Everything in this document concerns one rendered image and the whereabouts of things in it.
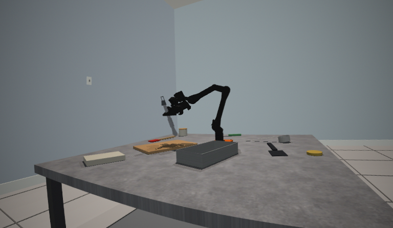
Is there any grey rectangular tin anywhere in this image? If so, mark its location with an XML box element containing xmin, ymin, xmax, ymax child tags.
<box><xmin>176</xmin><ymin>140</ymin><xmax>238</xmax><ymax>168</ymax></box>

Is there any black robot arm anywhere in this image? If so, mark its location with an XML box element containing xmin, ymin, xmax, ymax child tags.
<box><xmin>168</xmin><ymin>84</ymin><xmax>230</xmax><ymax>141</ymax></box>

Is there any beige flat square board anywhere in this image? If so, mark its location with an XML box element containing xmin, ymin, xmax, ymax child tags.
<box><xmin>83</xmin><ymin>152</ymin><xmax>126</xmax><ymax>167</ymax></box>

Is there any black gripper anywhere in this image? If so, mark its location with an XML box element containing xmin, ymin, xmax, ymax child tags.
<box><xmin>162</xmin><ymin>103</ymin><xmax>184</xmax><ymax>116</ymax></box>

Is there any yellow flat disc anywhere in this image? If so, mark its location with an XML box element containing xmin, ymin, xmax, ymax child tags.
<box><xmin>307</xmin><ymin>150</ymin><xmax>323</xmax><ymax>156</ymax></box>

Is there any grey cylindrical jar with wooden lid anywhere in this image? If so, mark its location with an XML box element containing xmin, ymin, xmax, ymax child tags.
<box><xmin>179</xmin><ymin>128</ymin><xmax>187</xmax><ymax>136</ymax></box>

